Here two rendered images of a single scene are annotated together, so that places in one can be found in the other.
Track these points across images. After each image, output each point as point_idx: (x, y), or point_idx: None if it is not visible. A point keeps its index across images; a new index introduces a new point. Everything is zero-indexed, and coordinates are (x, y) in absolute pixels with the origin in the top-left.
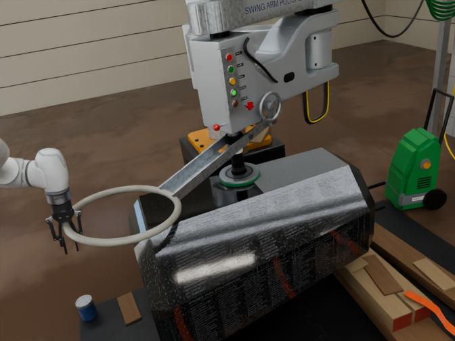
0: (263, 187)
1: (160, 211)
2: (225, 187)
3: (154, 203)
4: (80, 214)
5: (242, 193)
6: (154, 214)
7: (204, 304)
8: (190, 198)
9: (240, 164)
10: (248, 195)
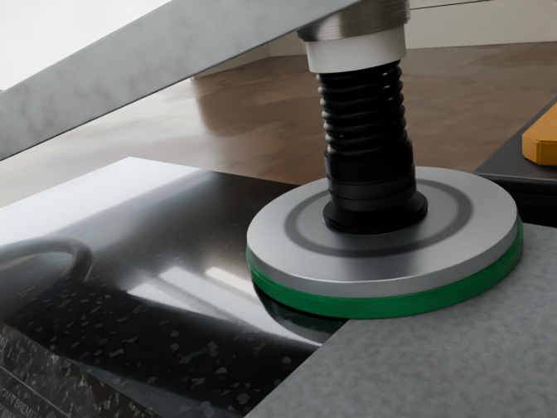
0: (300, 403)
1: (25, 216)
2: (231, 256)
3: (79, 189)
4: None
5: (187, 332)
6: (9, 215)
7: None
8: (115, 224)
9: (344, 160)
10: (156, 374)
